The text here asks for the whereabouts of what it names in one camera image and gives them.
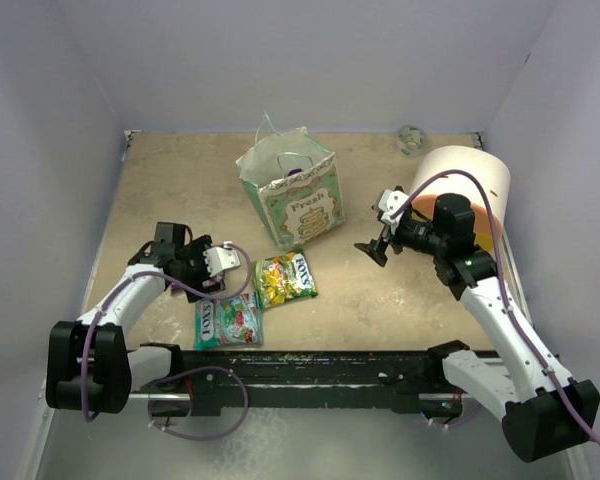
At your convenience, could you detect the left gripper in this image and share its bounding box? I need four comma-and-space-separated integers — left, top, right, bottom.
175, 235, 225, 301

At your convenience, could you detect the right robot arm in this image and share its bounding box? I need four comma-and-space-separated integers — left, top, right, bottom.
356, 188, 600, 462

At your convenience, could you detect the grey tape roll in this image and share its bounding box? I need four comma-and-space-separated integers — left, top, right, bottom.
396, 125, 427, 158

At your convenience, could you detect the teal Fox's candy bag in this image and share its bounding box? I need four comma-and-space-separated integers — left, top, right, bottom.
194, 293, 264, 350

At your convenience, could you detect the purple cable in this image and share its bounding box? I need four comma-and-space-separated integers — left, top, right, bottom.
387, 169, 600, 449
79, 243, 254, 442

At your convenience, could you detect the green Fox's bag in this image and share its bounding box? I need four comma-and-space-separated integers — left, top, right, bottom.
252, 248, 318, 309

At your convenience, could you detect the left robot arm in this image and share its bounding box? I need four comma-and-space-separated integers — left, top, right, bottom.
45, 222, 240, 421

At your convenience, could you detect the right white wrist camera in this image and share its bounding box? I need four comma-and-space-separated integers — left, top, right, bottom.
372, 189, 409, 226

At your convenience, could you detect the green cake paper bag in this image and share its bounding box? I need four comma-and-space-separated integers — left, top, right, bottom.
236, 114, 345, 251

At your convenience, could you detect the black front frame rail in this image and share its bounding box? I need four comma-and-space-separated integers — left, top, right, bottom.
124, 342, 484, 417

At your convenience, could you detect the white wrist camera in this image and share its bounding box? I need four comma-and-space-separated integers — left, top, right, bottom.
372, 189, 409, 226
203, 242, 241, 277

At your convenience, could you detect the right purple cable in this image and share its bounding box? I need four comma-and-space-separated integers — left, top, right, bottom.
387, 169, 600, 449

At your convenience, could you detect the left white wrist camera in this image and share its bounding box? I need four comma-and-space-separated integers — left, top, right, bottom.
203, 242, 241, 277

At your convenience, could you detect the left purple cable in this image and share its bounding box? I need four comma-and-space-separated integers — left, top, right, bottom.
79, 243, 254, 442

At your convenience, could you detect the white cylinder striped lid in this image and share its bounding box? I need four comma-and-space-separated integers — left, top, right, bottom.
409, 145, 511, 252

